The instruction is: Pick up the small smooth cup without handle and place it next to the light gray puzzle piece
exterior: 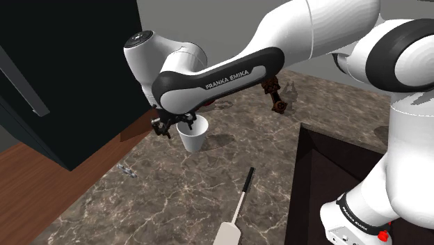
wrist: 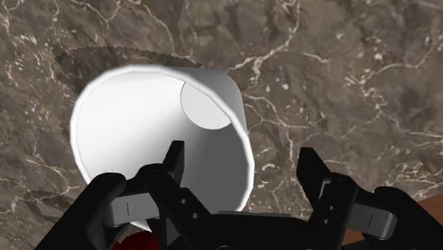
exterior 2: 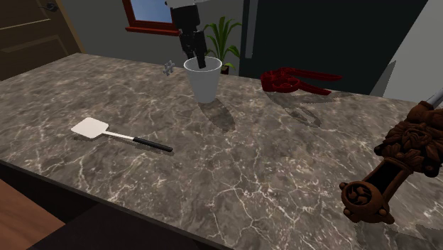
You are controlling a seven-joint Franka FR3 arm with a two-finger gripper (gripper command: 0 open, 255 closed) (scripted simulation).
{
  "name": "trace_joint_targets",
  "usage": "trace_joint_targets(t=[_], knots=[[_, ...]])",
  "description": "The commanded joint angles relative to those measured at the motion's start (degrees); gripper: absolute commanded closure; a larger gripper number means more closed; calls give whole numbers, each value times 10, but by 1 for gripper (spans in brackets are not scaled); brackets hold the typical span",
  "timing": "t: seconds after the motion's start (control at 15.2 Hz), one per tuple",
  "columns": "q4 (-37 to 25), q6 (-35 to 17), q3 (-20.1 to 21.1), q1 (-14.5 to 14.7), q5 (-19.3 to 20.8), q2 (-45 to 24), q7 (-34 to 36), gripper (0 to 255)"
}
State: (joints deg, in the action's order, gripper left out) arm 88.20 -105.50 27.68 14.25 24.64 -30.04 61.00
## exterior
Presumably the white spatula with black handle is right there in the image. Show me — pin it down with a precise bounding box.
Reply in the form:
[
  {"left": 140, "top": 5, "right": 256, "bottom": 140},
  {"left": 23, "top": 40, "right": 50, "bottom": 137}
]
[{"left": 212, "top": 166, "right": 256, "bottom": 245}]

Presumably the black refrigerator with grey handle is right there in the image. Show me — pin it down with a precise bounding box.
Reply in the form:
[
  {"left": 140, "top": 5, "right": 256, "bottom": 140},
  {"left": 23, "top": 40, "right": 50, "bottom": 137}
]
[{"left": 0, "top": 0, "right": 152, "bottom": 172}]

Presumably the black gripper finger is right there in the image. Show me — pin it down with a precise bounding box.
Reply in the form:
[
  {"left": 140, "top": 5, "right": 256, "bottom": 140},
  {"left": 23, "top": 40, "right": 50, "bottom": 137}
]
[
  {"left": 150, "top": 116, "right": 172, "bottom": 140},
  {"left": 182, "top": 113, "right": 198, "bottom": 131}
]

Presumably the small grey metal handle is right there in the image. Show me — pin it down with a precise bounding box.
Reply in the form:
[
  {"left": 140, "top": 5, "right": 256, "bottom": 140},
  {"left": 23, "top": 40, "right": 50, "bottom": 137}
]
[{"left": 117, "top": 164, "right": 138, "bottom": 179}]

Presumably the white cup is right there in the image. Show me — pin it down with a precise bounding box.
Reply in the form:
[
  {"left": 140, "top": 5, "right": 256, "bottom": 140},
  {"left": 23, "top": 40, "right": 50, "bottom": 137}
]
[{"left": 175, "top": 114, "right": 209, "bottom": 154}]

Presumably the dark brown corkscrew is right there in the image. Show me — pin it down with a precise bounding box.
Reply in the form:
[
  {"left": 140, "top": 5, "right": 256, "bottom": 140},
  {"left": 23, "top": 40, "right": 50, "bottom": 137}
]
[{"left": 260, "top": 75, "right": 289, "bottom": 115}]

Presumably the dark robot stand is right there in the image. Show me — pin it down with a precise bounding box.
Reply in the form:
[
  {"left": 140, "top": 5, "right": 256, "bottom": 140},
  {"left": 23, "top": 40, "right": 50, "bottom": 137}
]
[{"left": 284, "top": 122, "right": 434, "bottom": 245}]

